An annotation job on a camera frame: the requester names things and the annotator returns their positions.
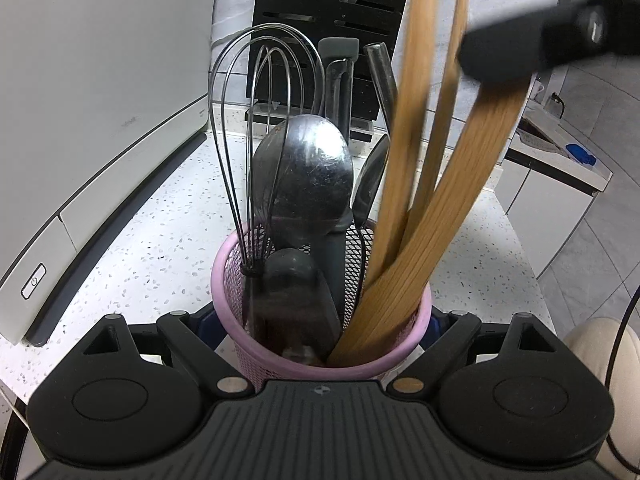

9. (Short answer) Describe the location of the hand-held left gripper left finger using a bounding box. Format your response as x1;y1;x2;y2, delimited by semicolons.
82;305;255;397

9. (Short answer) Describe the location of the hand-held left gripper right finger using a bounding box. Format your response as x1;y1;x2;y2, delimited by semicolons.
387;305;561;397

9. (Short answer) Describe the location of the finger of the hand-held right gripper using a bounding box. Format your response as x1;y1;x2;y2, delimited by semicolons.
457;0;640;81

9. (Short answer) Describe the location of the bundle of wooden chopsticks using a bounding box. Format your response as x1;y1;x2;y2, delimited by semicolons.
327;0;532;367

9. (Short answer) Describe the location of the metal wire whisk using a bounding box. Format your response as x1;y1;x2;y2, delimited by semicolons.
207;23;328;341

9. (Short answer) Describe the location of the pink mesh utensil holder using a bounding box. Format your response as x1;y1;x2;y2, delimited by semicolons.
210;224;433;393

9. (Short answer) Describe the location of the metal utensil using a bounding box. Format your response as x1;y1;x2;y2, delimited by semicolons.
364;42;399;133

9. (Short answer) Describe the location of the black grey utensil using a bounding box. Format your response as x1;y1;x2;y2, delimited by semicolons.
310;37;361;328

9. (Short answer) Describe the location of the large metal spoon wooden handle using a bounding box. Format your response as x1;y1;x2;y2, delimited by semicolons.
250;114;355;261

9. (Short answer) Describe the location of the dark grey utensil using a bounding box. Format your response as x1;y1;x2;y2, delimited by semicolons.
262;247;343;361

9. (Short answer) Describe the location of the small blue object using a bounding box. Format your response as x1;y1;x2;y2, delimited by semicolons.
565;143;598;167

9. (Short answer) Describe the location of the person's beige trouser leg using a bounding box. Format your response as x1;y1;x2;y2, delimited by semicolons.
565;317;640;480

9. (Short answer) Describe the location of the white cabinet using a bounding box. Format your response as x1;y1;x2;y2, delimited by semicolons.
492;102;615;283

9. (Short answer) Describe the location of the white countertop appliance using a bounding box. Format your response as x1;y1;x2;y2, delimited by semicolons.
0;0;221;348

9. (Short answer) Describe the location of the clear jug black handle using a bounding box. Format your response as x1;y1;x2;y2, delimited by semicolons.
530;77;566;120

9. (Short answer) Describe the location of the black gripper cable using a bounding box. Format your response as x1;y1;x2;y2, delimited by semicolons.
605;282;640;480

